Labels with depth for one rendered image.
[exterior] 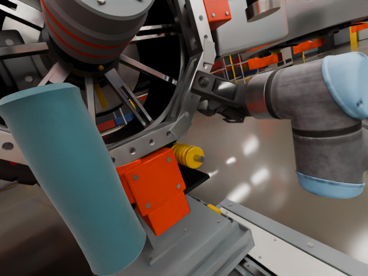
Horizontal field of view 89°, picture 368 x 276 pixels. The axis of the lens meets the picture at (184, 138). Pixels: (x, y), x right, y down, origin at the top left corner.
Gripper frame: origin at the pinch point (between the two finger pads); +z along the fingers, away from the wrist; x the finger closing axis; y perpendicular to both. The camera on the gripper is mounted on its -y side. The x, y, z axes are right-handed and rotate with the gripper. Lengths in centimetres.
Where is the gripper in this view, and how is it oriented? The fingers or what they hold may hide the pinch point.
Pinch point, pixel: (194, 101)
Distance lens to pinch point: 55.4
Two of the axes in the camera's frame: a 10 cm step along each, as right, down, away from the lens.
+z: -5.3, -0.7, 8.4
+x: 3.5, -9.3, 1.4
